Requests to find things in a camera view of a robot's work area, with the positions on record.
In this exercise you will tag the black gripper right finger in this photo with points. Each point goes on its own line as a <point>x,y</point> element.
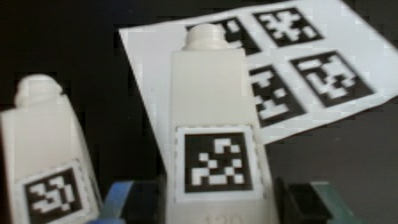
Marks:
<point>309,204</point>

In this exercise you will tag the white desk leg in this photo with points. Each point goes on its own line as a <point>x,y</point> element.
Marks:
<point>53,195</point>
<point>218,184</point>

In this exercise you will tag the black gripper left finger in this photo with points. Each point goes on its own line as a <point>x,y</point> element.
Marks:
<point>131,203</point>

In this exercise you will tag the fiducial marker sheet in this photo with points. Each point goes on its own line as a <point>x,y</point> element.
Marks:
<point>321,63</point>

